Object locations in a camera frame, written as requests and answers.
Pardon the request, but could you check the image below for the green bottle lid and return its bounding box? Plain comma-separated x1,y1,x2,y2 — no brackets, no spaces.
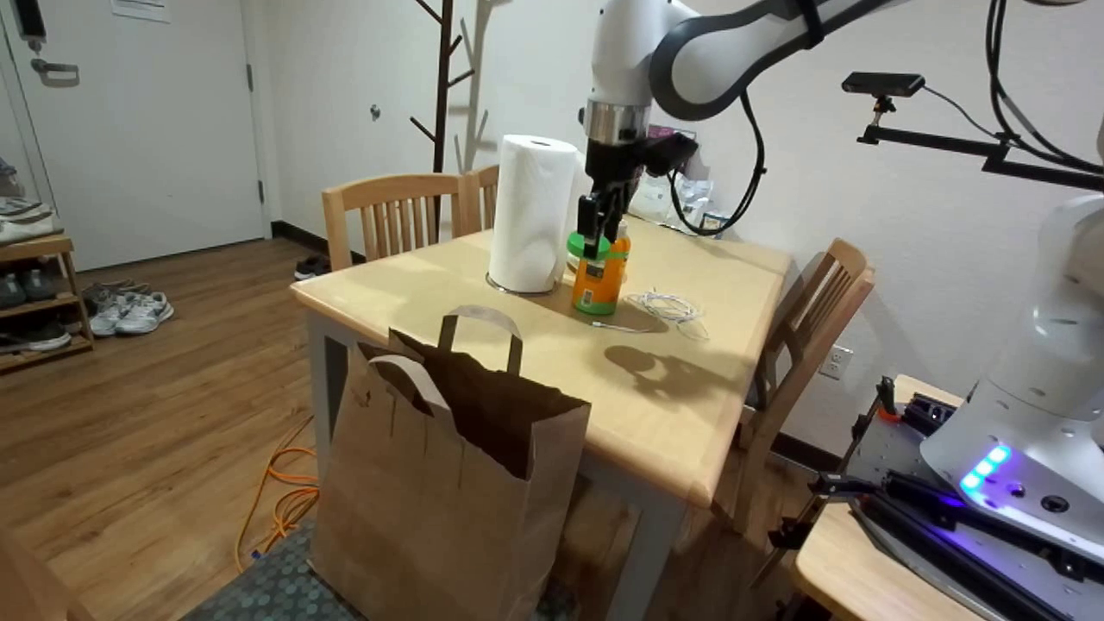
563,229,621,264

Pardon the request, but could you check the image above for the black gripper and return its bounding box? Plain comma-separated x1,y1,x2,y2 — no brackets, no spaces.
574,135,650,264

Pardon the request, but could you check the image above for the white paper towel roll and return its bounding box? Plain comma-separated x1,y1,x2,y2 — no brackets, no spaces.
487,130,585,297

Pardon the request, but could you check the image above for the orange juice bottle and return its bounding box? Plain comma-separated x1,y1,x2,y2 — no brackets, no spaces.
571,229,634,328

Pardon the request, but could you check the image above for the white entrance door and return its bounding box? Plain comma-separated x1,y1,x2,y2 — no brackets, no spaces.
0,0,271,274

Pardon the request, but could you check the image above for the small wooden robot table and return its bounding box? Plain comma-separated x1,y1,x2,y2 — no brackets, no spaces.
791,373,1104,621

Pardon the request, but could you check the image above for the light wooden slat chair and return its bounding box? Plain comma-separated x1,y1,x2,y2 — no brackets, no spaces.
686,236,880,580
449,161,505,242
318,168,466,276

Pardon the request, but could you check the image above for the wooden shoe rack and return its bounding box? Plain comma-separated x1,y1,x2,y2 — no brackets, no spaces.
0,229,96,376

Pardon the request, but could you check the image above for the long black bar clamp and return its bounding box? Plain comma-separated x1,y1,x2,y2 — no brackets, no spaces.
856,473,1104,621

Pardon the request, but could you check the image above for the black exterior camera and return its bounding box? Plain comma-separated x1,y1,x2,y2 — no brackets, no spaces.
839,69,930,100

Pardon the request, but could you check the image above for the white wall outlet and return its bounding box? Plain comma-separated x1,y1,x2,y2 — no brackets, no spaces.
819,342,860,388

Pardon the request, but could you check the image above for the white grey sneaker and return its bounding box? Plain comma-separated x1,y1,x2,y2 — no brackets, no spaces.
0,159,60,250

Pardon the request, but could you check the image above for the silver door handle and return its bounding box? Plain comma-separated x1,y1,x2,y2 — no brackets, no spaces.
29,54,84,91

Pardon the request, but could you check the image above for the grey metal mounting plate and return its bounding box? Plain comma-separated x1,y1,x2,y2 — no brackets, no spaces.
850,393,1104,621

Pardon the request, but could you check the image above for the orange extension cord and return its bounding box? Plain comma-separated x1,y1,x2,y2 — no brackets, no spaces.
235,418,326,573

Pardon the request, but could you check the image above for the grey low shoe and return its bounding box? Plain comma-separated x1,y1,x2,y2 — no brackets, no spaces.
0,324,78,354

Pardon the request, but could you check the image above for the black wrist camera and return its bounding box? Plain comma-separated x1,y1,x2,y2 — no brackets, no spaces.
640,128,702,181

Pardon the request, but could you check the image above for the brown paper bag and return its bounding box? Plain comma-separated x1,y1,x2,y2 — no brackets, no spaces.
306,303,595,621

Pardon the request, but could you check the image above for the grey patterned rug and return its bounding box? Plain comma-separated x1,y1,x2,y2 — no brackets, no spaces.
184,522,360,621

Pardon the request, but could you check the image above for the black red bar clamp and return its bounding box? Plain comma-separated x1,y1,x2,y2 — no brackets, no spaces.
869,373,960,439

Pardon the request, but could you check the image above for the black coat rack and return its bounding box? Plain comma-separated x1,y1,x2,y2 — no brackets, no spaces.
409,0,492,237

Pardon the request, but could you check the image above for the white floor sneaker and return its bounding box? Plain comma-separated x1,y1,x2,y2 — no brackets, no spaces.
114,285,181,338
84,290,149,342

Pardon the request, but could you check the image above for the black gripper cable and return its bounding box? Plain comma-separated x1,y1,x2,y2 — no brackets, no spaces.
666,91,770,242

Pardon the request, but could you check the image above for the black door lock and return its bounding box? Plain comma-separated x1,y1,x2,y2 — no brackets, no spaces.
10,0,48,45

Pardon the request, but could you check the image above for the dark shoe pair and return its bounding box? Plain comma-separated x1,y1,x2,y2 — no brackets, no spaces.
0,268,61,310

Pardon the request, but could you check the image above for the black camera boom stand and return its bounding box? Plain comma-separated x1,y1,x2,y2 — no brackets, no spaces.
856,91,1104,197

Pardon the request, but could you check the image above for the black orange bar clamp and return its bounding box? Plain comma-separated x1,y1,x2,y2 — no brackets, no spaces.
765,469,885,552

